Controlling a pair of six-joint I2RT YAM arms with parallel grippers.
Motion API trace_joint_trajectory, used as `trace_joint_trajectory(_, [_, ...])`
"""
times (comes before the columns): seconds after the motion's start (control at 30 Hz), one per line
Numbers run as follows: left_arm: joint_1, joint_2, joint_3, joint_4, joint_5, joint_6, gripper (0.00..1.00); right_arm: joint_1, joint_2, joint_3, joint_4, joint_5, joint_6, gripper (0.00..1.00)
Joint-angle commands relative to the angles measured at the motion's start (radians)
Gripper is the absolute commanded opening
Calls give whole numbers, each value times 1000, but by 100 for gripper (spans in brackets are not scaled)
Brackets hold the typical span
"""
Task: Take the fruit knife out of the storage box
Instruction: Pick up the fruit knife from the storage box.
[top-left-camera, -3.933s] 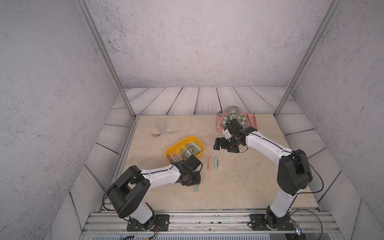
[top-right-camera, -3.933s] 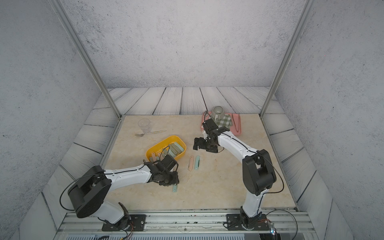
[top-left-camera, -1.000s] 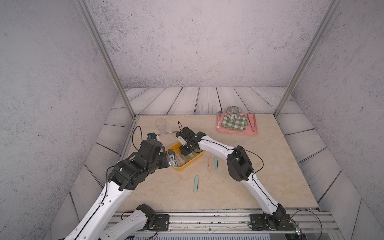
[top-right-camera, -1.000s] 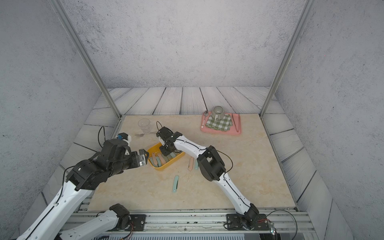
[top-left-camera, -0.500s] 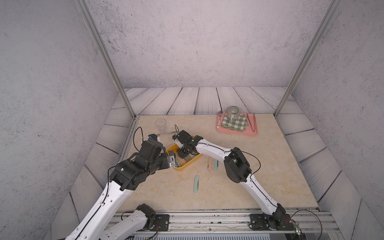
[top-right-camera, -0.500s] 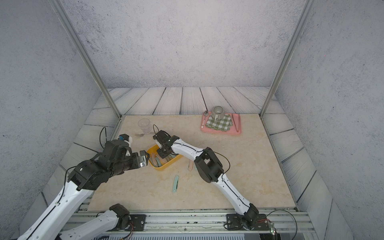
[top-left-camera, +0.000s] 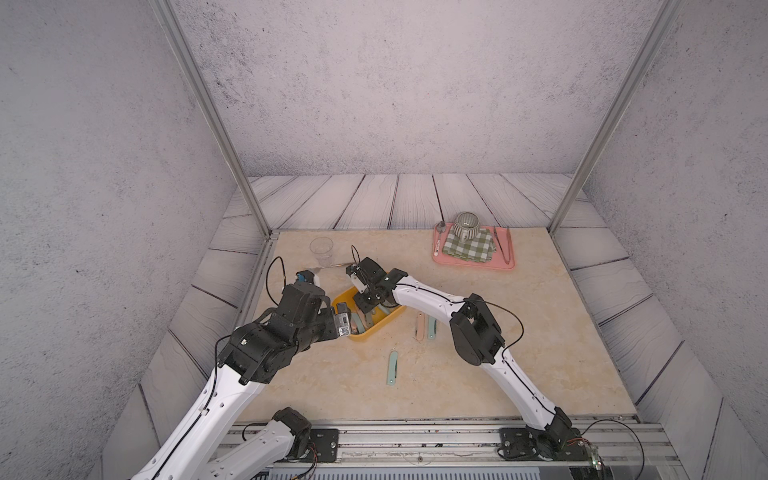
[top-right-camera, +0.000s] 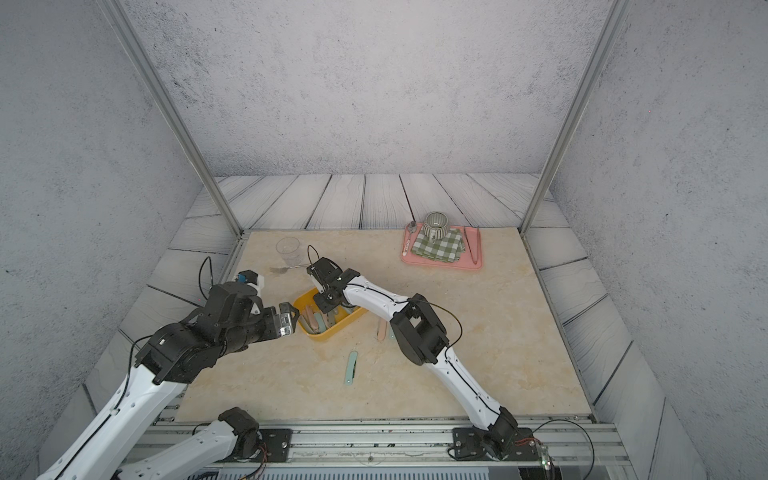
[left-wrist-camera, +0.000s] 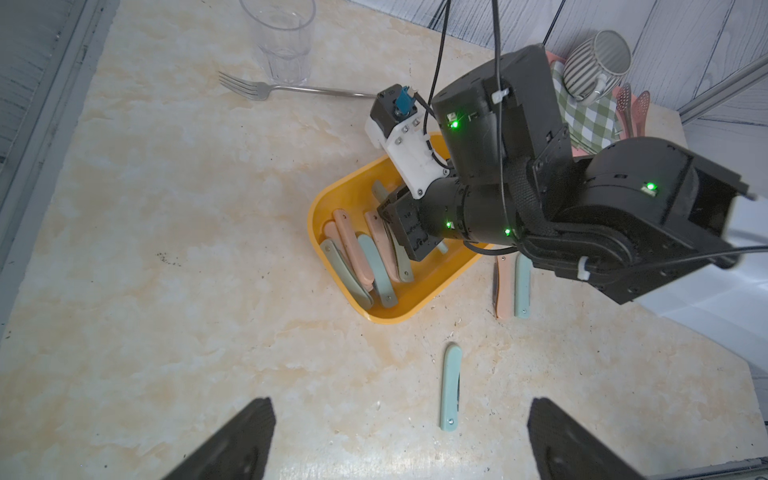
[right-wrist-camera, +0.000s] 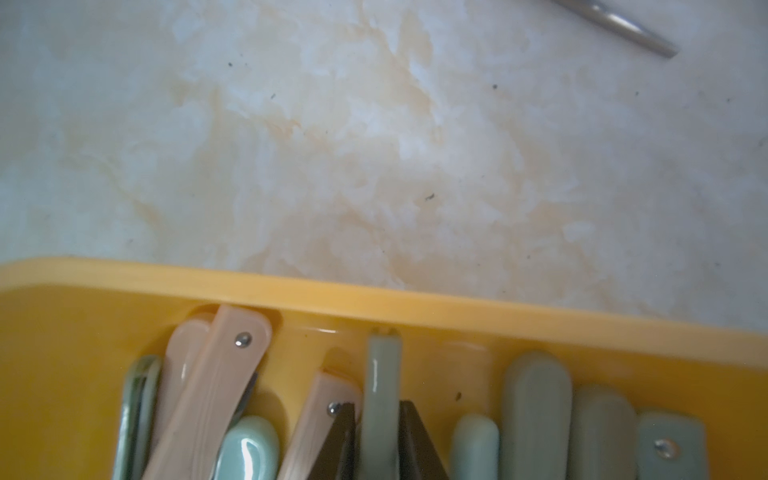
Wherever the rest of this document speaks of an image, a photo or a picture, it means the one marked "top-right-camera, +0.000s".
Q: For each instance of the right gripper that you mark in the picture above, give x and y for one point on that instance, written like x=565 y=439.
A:
x=320 y=304

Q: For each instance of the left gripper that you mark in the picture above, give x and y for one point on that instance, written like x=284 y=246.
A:
x=276 y=329

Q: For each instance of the pink folding fruit knife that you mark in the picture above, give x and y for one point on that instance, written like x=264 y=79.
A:
x=382 y=330

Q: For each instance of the teal folding fruit knife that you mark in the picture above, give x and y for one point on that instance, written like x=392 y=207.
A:
x=350 y=368

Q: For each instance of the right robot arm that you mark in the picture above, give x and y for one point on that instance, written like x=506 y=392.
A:
x=423 y=340

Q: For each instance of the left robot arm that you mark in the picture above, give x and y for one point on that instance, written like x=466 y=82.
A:
x=233 y=318

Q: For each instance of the yellow plastic storage box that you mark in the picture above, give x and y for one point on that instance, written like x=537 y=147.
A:
x=339 y=318

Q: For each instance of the pink knife in box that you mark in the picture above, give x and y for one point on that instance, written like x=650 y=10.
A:
x=312 y=325

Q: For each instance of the clear plastic cup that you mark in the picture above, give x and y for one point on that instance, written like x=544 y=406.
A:
x=290 y=250

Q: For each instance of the green checkered cloth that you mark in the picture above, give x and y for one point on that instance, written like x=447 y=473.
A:
x=447 y=250

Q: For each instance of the striped ceramic cup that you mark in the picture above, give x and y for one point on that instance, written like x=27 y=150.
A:
x=435 y=226

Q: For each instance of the pink plastic tray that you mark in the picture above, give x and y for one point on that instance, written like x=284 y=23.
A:
x=464 y=263

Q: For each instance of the wooden handled spoon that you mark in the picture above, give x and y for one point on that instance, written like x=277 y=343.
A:
x=285 y=269

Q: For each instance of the pink handled spoon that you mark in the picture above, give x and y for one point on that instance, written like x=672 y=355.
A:
x=410 y=230

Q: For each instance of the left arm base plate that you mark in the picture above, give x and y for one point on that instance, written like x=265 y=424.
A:
x=274 y=445

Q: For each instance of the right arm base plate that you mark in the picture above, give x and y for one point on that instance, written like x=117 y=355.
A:
x=472 y=444

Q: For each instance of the aluminium rail base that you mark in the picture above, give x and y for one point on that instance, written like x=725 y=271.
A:
x=573 y=448

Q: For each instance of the left aluminium frame post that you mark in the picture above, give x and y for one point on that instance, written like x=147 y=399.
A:
x=118 y=19

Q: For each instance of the aluminium frame post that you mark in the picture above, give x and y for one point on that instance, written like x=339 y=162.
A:
x=595 y=65
x=118 y=19

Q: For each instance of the right aluminium frame post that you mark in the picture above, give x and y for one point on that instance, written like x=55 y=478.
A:
x=595 y=65

